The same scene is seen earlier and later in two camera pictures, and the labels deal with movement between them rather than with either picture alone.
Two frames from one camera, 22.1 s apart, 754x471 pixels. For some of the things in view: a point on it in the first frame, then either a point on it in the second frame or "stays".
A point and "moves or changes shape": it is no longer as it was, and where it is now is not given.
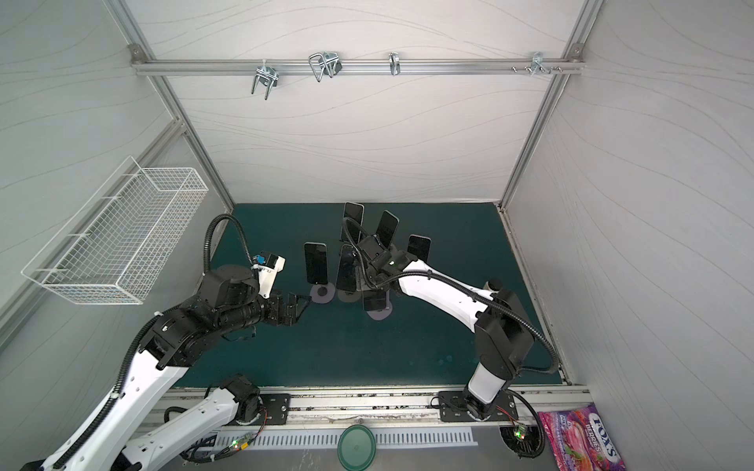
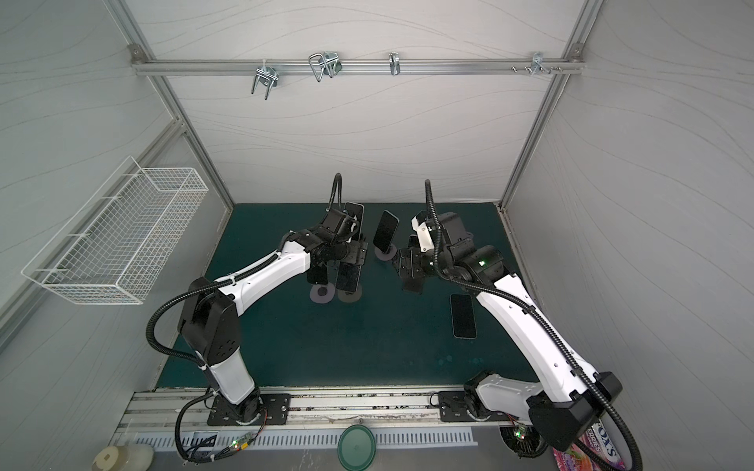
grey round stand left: (322, 293) stays
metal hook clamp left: (268, 76) stays
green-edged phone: (316, 263) stays
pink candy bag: (578, 440) stays
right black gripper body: (365, 253) -> (406, 263)
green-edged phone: (374, 299) moves or changes shape
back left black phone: (354, 211) stays
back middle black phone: (387, 228) stays
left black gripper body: (270, 311) -> (352, 255)
